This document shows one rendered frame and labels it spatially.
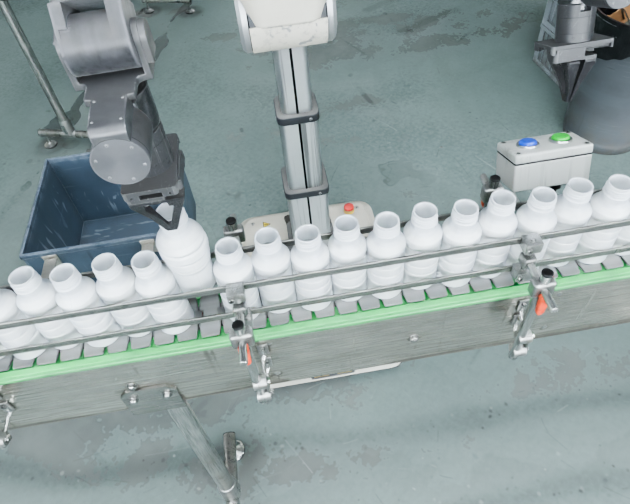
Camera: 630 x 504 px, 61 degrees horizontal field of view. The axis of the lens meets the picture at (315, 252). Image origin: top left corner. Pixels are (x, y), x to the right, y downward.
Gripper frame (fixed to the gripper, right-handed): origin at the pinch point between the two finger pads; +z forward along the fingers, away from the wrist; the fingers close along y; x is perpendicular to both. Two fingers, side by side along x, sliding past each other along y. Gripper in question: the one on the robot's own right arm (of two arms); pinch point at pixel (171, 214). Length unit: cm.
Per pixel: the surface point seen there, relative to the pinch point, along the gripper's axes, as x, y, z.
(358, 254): 24.9, 2.3, 12.0
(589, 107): 157, -132, 101
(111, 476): -54, -14, 124
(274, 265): 12.2, 2.2, 11.6
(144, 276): -6.4, 2.1, 9.2
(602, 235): 64, 3, 16
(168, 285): -3.7, 2.3, 11.9
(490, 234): 45.5, 2.1, 12.8
